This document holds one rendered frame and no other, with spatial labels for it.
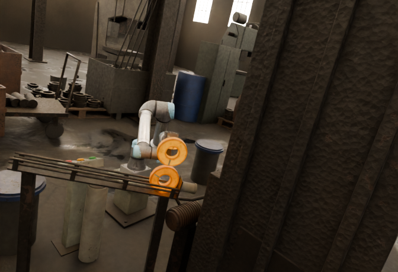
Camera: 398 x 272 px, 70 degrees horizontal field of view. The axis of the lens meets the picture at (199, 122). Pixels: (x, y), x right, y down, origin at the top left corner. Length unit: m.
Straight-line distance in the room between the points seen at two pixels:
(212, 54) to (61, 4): 9.37
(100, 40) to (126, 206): 5.40
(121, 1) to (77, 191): 5.39
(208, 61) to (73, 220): 3.92
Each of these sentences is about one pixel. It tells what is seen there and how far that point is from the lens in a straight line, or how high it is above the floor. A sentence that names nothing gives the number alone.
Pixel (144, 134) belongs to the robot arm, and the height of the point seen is 0.82.
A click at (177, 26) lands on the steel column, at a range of 11.79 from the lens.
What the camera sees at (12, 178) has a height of 0.43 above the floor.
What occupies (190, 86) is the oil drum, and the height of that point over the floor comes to 0.67.
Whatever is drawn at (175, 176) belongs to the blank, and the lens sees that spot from 1.51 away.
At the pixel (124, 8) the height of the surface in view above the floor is 1.81.
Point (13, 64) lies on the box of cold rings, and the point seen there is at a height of 0.58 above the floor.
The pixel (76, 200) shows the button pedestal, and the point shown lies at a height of 0.35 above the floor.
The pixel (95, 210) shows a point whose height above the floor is 0.37.
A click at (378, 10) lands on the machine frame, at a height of 1.61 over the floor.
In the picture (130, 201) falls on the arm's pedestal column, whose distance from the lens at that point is 2.35.
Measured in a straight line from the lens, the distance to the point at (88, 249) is 1.99.
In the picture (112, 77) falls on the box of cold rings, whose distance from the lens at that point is 4.51.
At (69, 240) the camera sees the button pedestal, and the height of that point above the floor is 0.06.
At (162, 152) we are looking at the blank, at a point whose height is 0.86.
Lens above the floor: 1.41
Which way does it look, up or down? 15 degrees down
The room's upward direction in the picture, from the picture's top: 13 degrees clockwise
